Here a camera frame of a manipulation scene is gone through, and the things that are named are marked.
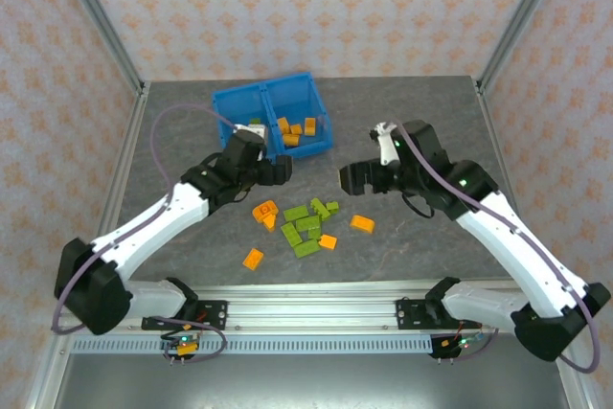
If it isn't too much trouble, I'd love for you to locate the aluminium table side rail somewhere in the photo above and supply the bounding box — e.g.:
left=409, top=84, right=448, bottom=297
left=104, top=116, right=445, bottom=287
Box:
left=473, top=78, right=521, bottom=209
left=93, top=81, right=152, bottom=242

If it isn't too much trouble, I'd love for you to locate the large orange lego piece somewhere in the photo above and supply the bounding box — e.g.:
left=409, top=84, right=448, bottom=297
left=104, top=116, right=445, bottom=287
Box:
left=251, top=199, right=280, bottom=224

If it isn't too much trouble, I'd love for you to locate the small circuit board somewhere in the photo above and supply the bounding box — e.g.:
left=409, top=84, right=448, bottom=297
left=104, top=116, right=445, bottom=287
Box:
left=441, top=330, right=484, bottom=352
left=161, top=333, right=201, bottom=358

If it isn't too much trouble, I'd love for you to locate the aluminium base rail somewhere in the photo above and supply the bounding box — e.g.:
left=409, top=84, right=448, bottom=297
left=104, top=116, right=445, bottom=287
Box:
left=50, top=284, right=575, bottom=334

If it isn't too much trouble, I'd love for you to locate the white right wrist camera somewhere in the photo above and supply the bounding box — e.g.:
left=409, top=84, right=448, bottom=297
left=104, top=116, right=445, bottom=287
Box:
left=368, top=121, right=399, bottom=167

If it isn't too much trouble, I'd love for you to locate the slotted grey cable duct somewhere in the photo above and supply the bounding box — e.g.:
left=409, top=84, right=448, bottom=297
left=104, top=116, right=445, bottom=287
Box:
left=70, top=335, right=433, bottom=355

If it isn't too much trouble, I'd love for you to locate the aluminium frame post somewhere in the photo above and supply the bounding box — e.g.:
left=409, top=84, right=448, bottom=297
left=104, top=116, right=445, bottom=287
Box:
left=477, top=0, right=572, bottom=90
left=51, top=0, right=147, bottom=95

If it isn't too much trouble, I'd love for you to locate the blue plastic bin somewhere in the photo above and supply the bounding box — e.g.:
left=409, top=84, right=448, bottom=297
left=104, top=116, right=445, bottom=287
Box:
left=263, top=72, right=333, bottom=161
left=211, top=84, right=278, bottom=162

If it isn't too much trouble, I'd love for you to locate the grey metal panel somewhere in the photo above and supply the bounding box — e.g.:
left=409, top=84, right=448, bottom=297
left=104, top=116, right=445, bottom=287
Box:
left=47, top=353, right=579, bottom=409

